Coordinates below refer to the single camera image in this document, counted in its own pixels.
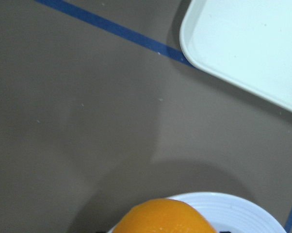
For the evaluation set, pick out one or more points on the orange fruit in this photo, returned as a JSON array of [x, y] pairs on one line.
[[163, 216]]

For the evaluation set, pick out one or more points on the white round plate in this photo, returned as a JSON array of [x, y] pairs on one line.
[[231, 214]]

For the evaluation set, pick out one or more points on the white rectangular tray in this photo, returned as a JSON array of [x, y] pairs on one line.
[[247, 43]]

